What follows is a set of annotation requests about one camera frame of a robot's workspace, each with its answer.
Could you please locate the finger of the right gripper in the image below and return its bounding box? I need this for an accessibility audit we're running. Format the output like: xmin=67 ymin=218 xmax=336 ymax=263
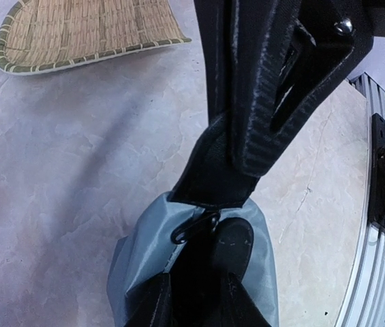
xmin=192 ymin=1 xmax=373 ymax=178

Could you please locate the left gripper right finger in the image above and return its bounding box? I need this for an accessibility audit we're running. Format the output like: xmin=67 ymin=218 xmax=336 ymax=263
xmin=224 ymin=272 xmax=271 ymax=327

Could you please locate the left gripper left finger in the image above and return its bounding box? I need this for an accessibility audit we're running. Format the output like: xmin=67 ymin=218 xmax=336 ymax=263
xmin=125 ymin=272 xmax=174 ymax=327

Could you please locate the grey zip pouch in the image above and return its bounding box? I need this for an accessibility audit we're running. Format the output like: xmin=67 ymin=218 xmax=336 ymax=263
xmin=106 ymin=112 xmax=280 ymax=327

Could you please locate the woven bamboo tray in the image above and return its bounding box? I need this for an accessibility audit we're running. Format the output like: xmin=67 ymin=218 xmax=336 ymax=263
xmin=0 ymin=0 xmax=191 ymax=76

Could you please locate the aluminium front rail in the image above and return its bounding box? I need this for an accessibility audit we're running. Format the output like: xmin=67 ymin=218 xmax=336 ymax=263
xmin=336 ymin=74 xmax=385 ymax=326

